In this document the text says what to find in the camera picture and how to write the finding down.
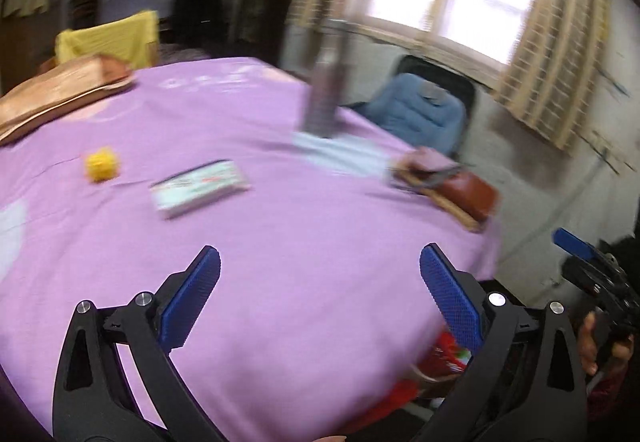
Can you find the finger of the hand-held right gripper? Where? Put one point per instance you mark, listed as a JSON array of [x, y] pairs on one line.
[[575, 244]]

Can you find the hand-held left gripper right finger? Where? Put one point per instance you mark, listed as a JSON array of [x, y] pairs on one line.
[[450, 297]]

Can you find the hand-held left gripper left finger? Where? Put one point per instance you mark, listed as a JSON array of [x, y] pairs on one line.
[[192, 292]]

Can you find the red plastic bag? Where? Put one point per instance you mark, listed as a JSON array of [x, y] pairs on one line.
[[440, 367]]

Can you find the person's right hand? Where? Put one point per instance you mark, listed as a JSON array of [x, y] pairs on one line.
[[589, 342]]

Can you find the brown wallet with pink cloth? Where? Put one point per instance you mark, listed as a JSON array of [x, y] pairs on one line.
[[465, 194]]

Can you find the flat white green box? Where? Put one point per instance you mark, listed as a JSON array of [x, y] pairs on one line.
[[200, 187]]

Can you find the crumpled yellow paper ball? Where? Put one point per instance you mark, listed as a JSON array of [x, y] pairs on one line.
[[102, 165]]

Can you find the light blue cloth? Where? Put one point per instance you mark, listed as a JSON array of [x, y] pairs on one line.
[[345, 154]]

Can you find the black office chair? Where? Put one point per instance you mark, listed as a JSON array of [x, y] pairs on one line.
[[467, 101]]

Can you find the silver metal bottle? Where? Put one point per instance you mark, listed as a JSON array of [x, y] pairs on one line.
[[325, 91]]

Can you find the golden brown pillow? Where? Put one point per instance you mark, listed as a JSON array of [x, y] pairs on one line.
[[60, 91]]

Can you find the yellow cloth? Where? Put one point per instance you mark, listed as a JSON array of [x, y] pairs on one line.
[[110, 41]]

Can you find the black hanging jacket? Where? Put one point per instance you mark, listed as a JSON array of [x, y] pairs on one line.
[[197, 11]]

